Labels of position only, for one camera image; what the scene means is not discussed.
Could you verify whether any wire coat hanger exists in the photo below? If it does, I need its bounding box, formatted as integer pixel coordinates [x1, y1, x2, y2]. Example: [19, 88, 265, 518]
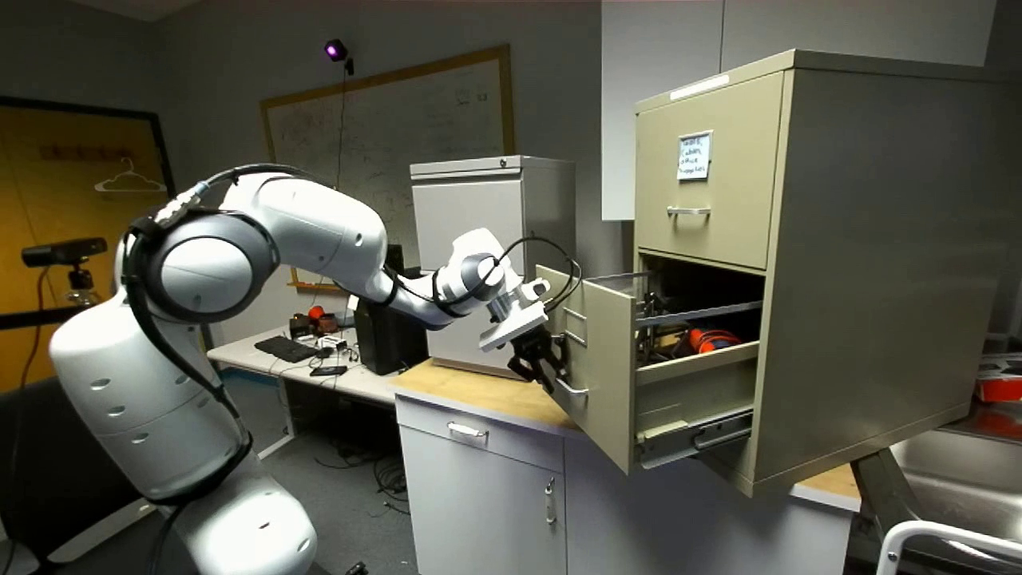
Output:
[91, 155, 171, 200]

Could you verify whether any orange tool in drawer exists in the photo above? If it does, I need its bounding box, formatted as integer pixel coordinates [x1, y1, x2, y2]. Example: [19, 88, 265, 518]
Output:
[682, 321, 745, 357]

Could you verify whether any camera with purple light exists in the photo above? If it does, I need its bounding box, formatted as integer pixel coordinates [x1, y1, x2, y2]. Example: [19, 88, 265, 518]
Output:
[323, 36, 361, 75]

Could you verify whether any wood framed whiteboard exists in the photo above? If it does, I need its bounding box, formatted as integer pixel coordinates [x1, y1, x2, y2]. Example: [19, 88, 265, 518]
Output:
[260, 42, 517, 298]

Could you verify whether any yellow board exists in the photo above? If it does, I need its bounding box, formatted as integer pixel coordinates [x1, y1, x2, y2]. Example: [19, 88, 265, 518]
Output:
[0, 91, 177, 397]

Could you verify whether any black camera on stand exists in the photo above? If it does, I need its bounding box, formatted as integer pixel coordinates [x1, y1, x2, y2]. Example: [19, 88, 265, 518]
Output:
[19, 234, 112, 314]

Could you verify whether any white counter cabinet wooden top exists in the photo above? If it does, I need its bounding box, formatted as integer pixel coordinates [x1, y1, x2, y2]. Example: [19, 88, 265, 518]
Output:
[393, 357, 863, 575]

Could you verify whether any black box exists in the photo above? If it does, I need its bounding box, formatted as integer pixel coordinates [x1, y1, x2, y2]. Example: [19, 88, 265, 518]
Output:
[351, 295, 431, 377]

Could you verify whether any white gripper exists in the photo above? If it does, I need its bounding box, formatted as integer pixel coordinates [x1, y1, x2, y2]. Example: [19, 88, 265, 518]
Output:
[475, 272, 569, 397]

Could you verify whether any white tube frame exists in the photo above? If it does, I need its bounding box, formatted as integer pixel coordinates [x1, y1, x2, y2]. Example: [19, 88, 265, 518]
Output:
[873, 518, 1022, 575]

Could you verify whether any red and white container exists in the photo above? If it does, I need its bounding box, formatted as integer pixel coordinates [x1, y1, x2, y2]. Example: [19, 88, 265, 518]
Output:
[974, 365, 1022, 439]

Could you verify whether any small red object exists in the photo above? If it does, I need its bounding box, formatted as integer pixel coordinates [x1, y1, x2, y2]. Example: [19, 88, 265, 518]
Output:
[290, 304, 344, 339]

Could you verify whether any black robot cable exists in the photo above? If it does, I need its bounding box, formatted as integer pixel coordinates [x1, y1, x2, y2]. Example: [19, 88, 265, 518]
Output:
[488, 234, 585, 320]

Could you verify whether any black keyboard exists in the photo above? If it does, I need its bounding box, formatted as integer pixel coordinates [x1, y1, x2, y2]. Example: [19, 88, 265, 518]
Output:
[251, 331, 323, 366]

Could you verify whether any beige metal filing cabinet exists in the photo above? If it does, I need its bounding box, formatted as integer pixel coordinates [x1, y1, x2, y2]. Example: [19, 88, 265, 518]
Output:
[632, 44, 1022, 502]

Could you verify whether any grey lateral filing cabinet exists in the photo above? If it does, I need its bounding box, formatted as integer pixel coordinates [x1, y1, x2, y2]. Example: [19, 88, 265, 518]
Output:
[410, 153, 577, 377]

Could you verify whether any grey office desk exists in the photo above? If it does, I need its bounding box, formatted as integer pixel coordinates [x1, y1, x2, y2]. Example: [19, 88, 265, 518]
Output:
[203, 320, 402, 410]

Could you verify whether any beige cabinet labelled drawer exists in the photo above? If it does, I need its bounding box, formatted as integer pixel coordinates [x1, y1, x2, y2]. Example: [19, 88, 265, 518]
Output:
[632, 69, 800, 274]

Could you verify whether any white paper label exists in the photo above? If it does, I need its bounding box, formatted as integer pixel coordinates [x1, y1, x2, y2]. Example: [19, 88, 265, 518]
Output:
[673, 126, 715, 184]

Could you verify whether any steel sink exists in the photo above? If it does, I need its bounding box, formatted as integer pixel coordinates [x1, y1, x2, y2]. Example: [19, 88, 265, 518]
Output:
[889, 418, 1022, 561]

